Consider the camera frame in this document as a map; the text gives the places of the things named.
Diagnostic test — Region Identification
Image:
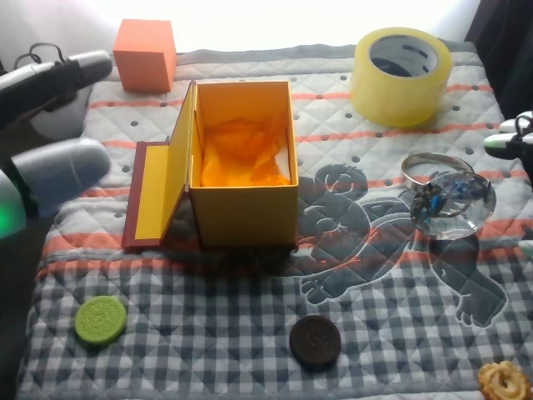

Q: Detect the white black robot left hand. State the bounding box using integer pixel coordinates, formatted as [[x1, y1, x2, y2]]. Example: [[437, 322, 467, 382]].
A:
[[0, 49, 114, 242]]

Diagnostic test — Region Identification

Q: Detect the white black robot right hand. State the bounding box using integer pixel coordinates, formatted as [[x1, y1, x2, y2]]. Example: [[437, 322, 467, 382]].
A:
[[481, 109, 533, 162]]

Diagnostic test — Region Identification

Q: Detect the orange cube box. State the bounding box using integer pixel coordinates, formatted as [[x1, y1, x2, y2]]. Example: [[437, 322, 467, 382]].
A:
[[112, 18, 177, 94]]

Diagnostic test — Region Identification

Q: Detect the yellow gift box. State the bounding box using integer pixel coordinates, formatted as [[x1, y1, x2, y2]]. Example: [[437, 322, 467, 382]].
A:
[[122, 79, 301, 253]]

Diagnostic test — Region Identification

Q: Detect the dark curtain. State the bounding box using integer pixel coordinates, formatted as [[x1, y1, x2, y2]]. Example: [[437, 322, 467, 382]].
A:
[[463, 0, 533, 120]]

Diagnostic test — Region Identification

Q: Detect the yellowish packing tape roll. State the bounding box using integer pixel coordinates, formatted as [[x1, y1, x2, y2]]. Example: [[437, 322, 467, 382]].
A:
[[348, 27, 454, 128]]

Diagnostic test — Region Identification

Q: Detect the green sandwich cookie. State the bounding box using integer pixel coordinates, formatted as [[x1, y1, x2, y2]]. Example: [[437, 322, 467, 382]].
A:
[[74, 295, 127, 351]]

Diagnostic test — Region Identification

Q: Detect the yellow butter cookie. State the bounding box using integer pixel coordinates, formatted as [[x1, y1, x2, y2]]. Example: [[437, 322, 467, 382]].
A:
[[477, 361, 530, 400]]

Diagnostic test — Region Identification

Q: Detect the grey quilt with bear print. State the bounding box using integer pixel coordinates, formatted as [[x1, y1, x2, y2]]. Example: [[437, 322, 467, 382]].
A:
[[15, 41, 533, 400]]

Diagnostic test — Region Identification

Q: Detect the brown sandwich cookie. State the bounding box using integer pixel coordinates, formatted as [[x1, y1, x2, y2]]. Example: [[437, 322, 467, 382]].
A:
[[288, 314, 343, 370]]

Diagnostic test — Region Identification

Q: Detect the large crystal ring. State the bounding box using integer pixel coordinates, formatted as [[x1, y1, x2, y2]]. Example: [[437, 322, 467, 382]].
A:
[[401, 152, 499, 241]]

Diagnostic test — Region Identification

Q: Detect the thin black cable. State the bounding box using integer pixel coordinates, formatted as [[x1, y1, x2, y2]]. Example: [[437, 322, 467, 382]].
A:
[[15, 41, 64, 68]]

